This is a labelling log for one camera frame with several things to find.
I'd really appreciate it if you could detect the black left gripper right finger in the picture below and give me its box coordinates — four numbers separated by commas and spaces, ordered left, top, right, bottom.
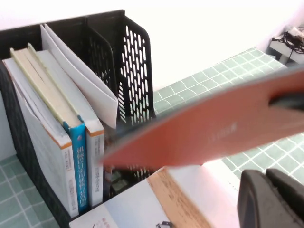
268, 93, 304, 112

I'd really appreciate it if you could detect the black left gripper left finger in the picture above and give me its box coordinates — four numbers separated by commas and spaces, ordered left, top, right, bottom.
237, 168, 304, 228

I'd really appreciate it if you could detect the red cover book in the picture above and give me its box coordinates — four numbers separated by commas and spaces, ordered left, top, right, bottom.
99, 67, 304, 168

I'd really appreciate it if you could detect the white book orange stripe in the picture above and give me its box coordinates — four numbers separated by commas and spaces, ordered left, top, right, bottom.
34, 49, 105, 207
2, 58, 80, 218

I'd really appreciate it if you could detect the blue spine book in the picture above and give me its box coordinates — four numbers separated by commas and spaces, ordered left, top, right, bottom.
9, 42, 90, 214

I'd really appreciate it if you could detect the black plastic book holder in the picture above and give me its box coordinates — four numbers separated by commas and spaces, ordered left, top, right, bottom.
0, 9, 157, 228

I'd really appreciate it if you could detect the white box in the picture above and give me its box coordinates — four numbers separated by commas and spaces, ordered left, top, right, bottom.
267, 37, 304, 64

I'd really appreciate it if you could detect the green checked tablecloth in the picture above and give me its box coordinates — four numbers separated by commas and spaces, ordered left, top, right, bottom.
0, 47, 304, 228

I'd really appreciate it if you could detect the AgileX robot brochure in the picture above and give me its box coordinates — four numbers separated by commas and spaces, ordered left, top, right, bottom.
68, 164, 242, 228

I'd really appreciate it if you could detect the white curved magazine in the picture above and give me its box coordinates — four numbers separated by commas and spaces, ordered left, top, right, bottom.
39, 23, 119, 130

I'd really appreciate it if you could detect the black cable bundle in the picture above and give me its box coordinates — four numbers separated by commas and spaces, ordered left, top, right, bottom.
272, 24, 304, 52

